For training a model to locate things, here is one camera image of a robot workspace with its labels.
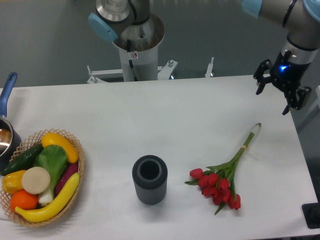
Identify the dark green cucumber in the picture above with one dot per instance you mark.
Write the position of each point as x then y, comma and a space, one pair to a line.
23, 161

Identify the yellow banana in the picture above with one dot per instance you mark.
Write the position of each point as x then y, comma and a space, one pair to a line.
56, 206

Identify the blue-handled saucepan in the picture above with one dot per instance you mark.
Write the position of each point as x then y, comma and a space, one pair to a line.
9, 138

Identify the black device at table edge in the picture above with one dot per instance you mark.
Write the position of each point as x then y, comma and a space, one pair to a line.
311, 212

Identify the silver blue-capped robot arm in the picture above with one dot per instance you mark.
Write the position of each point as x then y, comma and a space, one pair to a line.
137, 34

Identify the yellow squash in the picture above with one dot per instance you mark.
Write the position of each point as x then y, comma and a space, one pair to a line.
52, 138

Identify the yellow bell pepper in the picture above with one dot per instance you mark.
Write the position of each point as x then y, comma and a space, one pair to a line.
12, 182

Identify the woven wicker basket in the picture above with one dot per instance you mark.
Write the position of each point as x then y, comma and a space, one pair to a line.
31, 141

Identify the green bok choy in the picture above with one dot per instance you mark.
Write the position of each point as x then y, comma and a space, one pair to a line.
52, 158

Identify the purple eggplant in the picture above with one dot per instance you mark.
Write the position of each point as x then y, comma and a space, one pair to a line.
70, 170

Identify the orange fruit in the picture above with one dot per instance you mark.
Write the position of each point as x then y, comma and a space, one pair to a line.
23, 200

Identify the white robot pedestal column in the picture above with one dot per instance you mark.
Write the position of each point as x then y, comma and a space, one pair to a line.
139, 65

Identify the red tulip bouquet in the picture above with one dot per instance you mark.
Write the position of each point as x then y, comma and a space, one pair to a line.
217, 182

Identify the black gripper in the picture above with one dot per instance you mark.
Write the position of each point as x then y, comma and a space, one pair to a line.
285, 75

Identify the beige round disc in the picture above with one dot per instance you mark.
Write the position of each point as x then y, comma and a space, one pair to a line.
35, 180

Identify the dark grey ribbed vase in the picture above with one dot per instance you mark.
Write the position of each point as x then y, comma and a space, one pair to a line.
150, 175

